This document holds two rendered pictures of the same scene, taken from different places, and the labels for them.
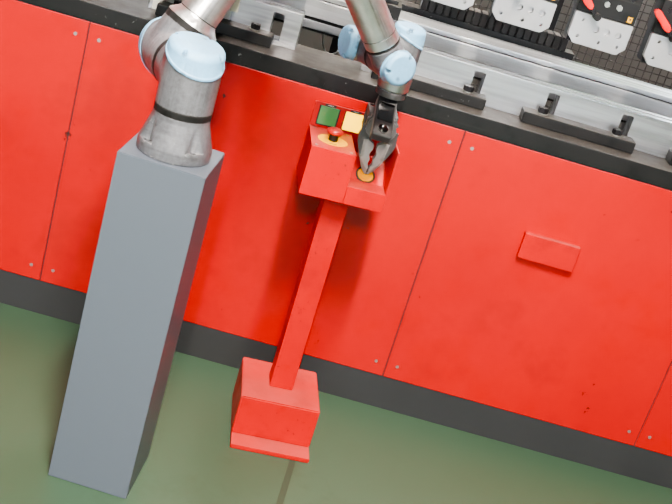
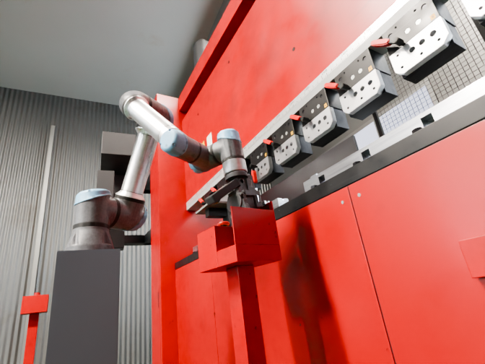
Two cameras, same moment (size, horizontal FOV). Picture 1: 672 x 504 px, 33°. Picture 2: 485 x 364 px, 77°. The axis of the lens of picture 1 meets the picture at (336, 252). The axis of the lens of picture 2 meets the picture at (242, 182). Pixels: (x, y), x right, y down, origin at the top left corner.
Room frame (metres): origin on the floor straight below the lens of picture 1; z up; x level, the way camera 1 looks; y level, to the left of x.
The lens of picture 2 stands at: (2.11, -0.79, 0.56)
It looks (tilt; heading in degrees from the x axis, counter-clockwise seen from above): 22 degrees up; 61
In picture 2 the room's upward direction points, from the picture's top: 8 degrees counter-clockwise
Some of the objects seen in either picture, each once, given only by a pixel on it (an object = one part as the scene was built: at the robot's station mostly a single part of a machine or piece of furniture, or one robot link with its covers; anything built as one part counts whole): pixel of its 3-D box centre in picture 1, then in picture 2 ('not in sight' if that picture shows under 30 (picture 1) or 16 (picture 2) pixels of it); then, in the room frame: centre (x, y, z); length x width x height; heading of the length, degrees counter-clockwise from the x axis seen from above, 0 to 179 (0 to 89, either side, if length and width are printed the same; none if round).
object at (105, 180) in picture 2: not in sight; (104, 203); (2.23, 1.69, 1.42); 0.45 x 0.12 x 0.36; 88
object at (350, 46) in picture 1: (368, 46); (203, 157); (2.45, 0.06, 1.03); 0.11 x 0.11 x 0.08; 31
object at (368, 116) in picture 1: (383, 111); (241, 193); (2.54, -0.01, 0.87); 0.09 x 0.08 x 0.12; 10
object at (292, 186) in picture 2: not in sight; (296, 205); (3.37, 0.77, 1.12); 1.13 x 0.02 x 0.44; 93
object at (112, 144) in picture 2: not in sight; (115, 193); (2.32, 1.73, 1.52); 0.51 x 0.25 x 0.85; 88
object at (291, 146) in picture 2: not in sight; (291, 143); (2.89, 0.13, 1.18); 0.15 x 0.09 x 0.17; 93
